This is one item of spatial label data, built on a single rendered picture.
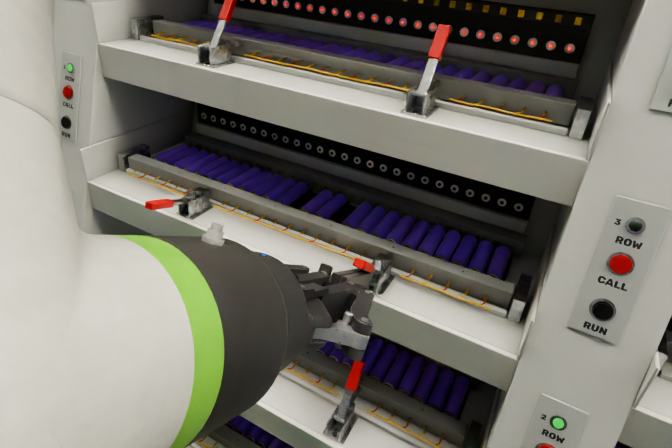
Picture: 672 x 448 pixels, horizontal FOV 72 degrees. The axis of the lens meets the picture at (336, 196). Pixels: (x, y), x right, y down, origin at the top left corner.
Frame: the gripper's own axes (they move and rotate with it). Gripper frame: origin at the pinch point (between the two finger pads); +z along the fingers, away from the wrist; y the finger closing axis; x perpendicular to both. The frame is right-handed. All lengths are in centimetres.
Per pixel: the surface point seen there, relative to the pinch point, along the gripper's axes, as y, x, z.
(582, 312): 19.4, 4.7, 4.7
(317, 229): -9.5, 2.9, 10.8
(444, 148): 3.9, 15.3, 3.0
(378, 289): 1.1, -0.4, 6.7
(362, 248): -3.4, 2.5, 11.0
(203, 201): -25.6, 1.4, 8.7
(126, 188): -38.5, -0.7, 8.1
